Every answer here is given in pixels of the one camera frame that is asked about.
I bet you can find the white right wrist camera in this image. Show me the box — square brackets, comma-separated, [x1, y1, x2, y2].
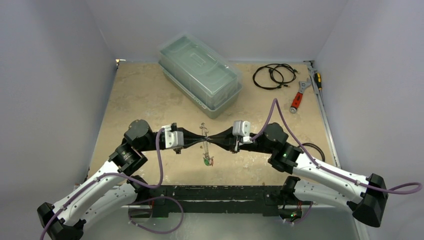
[232, 120, 252, 145]

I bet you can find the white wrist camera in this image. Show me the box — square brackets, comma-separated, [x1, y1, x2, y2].
[162, 123, 184, 149]
[232, 120, 252, 145]

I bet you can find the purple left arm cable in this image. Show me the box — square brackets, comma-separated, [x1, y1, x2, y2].
[39, 128, 167, 240]

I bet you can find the black coiled cable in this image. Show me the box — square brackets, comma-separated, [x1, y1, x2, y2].
[252, 63, 301, 91]

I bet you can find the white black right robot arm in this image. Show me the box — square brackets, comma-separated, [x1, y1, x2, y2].
[207, 121, 388, 228]

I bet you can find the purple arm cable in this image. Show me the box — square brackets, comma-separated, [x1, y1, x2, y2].
[39, 128, 167, 240]
[250, 98, 423, 196]

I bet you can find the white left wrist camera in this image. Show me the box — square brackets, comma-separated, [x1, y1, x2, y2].
[162, 123, 184, 149]

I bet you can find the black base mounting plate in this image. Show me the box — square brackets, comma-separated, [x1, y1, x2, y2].
[128, 185, 311, 219]

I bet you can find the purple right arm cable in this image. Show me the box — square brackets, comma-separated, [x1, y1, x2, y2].
[250, 98, 423, 196]

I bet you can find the black yellow screwdriver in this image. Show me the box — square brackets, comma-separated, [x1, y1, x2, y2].
[314, 72, 322, 91]

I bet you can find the clear green plastic storage box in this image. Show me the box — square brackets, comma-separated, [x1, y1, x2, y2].
[158, 33, 243, 119]

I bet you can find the red handled adjustable wrench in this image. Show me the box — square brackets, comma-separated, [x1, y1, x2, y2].
[289, 78, 312, 114]

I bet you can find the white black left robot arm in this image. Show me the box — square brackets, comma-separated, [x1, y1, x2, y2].
[37, 119, 208, 240]

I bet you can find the steel perforated key plate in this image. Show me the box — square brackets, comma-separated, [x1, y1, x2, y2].
[199, 122, 213, 160]

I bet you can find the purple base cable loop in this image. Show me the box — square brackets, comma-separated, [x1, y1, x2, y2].
[127, 196, 185, 235]

